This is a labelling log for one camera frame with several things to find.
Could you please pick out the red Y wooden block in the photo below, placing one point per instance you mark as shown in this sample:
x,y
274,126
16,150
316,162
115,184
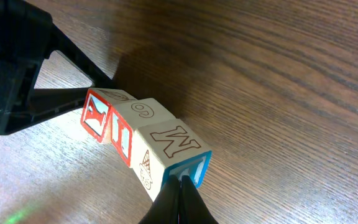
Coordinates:
x,y
97,111

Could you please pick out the blue M ice cream block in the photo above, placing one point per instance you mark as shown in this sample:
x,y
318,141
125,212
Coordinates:
x,y
168,148

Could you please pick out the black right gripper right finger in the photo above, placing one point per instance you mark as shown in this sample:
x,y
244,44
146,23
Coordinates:
x,y
192,209

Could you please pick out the red I wooden block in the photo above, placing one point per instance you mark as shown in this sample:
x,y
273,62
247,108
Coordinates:
x,y
127,117

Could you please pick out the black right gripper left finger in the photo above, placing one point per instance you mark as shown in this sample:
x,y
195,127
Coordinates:
x,y
164,209

